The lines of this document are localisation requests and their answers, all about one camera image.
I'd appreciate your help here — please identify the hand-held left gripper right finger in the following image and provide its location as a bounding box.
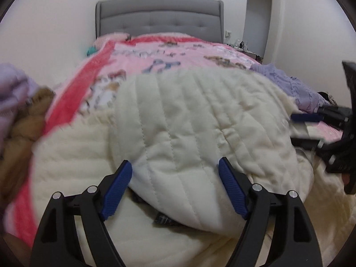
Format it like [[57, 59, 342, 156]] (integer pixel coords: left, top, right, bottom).
[[218, 157, 320, 267]]

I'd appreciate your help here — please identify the grey nightstand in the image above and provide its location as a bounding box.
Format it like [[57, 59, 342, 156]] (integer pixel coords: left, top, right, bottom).
[[242, 49, 263, 62]]

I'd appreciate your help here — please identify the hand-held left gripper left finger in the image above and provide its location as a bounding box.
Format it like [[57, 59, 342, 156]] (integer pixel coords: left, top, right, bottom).
[[29, 160, 132, 267]]

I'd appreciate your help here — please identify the brown fleece jacket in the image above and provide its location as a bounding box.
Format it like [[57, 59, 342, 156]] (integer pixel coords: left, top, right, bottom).
[[0, 87, 56, 201]]

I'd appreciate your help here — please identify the cream quilted hooded jacket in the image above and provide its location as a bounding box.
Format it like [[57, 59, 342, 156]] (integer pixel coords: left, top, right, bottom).
[[30, 68, 356, 267]]

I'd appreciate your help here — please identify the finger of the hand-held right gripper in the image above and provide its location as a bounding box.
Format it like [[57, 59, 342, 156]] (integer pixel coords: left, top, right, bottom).
[[291, 137, 345, 158], [291, 106, 350, 130]]

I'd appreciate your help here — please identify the lavender puffer jacket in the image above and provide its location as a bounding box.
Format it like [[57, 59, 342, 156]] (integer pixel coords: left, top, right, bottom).
[[0, 63, 40, 145]]

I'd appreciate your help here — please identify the pink pillow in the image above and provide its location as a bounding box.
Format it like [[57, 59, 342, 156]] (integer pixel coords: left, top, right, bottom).
[[93, 32, 131, 48]]

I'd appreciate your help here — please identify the pink bear printed blanket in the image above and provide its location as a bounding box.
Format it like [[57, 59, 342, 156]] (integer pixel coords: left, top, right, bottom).
[[6, 32, 343, 242]]

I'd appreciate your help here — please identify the purple knit sweater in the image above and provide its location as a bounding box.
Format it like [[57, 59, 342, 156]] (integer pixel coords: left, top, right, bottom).
[[250, 63, 338, 112]]

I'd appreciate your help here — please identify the grey upholstered headboard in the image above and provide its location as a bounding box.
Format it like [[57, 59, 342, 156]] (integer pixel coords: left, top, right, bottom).
[[95, 0, 225, 43]]

